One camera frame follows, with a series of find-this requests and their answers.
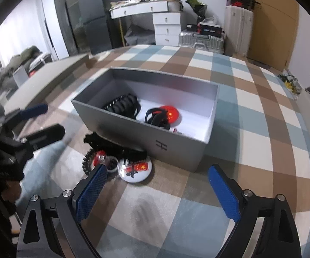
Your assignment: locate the plaid bed sheet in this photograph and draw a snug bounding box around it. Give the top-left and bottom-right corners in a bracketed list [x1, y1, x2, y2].
[17, 45, 310, 257]

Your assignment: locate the grey open cardboard box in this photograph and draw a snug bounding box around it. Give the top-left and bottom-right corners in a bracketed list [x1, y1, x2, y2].
[72, 67, 219, 172]

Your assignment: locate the black box on suitcase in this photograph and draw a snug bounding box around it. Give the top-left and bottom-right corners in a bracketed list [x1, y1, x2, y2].
[186, 23, 223, 38]

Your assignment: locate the wooden door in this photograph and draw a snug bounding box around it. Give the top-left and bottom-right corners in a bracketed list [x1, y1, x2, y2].
[248, 0, 299, 71]

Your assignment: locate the large black hair claw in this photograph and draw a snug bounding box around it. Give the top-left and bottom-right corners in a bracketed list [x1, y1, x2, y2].
[144, 108, 171, 130]

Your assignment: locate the silver suitcase lying flat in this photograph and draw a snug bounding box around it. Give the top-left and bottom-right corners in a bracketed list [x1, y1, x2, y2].
[179, 30, 224, 54]

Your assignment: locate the red round badge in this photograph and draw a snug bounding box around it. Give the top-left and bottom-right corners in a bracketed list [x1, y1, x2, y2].
[160, 105, 180, 124]

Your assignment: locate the left hand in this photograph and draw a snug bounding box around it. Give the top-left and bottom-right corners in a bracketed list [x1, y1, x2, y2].
[0, 181, 22, 203]

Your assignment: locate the green plant bouquet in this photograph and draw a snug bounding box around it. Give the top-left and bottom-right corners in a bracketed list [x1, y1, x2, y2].
[185, 0, 207, 16]

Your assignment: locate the grey box lid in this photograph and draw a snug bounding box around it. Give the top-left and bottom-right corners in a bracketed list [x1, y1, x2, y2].
[4, 54, 89, 114]

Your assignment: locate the black long hair clip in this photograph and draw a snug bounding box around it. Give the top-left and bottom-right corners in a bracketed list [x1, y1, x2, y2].
[83, 132, 147, 162]

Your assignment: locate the small red white badge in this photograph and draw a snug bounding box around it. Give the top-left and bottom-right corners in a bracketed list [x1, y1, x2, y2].
[92, 150, 119, 174]

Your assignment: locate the black scrunchie in box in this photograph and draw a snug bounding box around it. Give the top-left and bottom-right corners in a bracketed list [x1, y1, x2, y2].
[102, 93, 142, 119]

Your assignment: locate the white upright suitcase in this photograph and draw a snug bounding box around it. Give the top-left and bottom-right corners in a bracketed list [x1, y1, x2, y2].
[224, 5, 253, 57]

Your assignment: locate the dark grey refrigerator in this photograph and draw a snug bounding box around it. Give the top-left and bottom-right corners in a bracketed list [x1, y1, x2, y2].
[78, 0, 112, 55]

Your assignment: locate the white desk with drawers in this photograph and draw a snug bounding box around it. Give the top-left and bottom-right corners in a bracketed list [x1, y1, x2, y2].
[110, 0, 183, 47]

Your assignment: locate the white badge with flag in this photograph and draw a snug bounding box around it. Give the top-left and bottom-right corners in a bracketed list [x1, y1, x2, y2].
[117, 158, 153, 183]

